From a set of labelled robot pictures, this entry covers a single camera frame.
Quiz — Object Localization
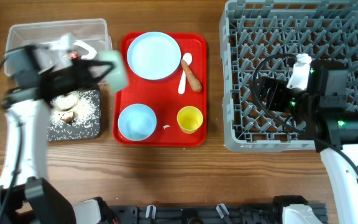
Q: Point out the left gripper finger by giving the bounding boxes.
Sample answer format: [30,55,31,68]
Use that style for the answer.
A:
[71,58,115,70]
[80,63,115,89]

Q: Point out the red snack wrapper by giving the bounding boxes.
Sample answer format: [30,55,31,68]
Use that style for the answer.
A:
[67,50,79,60]

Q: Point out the green bowl with rice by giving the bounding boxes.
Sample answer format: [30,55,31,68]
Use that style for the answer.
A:
[98,50,129,93]

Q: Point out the orange carrot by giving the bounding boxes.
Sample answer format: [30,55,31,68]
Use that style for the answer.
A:
[181,59,202,93]

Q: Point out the yellow plastic cup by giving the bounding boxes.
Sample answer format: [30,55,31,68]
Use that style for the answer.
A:
[177,106,203,134]

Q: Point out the white plastic spoon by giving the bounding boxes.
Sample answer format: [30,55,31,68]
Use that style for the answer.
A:
[178,52,193,95]

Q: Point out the dark food scrap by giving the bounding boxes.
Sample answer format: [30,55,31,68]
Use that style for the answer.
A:
[60,111,76,124]

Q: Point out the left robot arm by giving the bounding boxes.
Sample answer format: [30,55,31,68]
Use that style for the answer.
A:
[0,45,127,223]

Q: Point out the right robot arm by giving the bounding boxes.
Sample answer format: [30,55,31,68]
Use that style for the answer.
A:
[251,57,358,223]

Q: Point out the grey dishwasher rack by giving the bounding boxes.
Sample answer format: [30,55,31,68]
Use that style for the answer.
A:
[219,1,358,152]

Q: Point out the spilled rice pile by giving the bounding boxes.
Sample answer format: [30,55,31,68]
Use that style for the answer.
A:
[48,89,101,141]

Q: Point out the clear plastic bin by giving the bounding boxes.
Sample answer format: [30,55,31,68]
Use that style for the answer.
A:
[6,19,112,71]

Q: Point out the black tray bin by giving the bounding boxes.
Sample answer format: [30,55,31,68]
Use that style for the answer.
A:
[47,88,101,142]

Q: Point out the light blue bowl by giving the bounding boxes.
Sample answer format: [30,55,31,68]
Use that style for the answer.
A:
[117,103,157,141]

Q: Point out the light blue plate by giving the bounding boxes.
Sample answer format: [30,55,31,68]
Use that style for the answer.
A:
[126,32,181,80]

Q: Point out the red serving tray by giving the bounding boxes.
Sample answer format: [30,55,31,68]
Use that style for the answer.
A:
[112,32,208,147]

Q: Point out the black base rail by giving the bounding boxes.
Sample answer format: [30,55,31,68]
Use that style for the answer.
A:
[104,203,328,224]

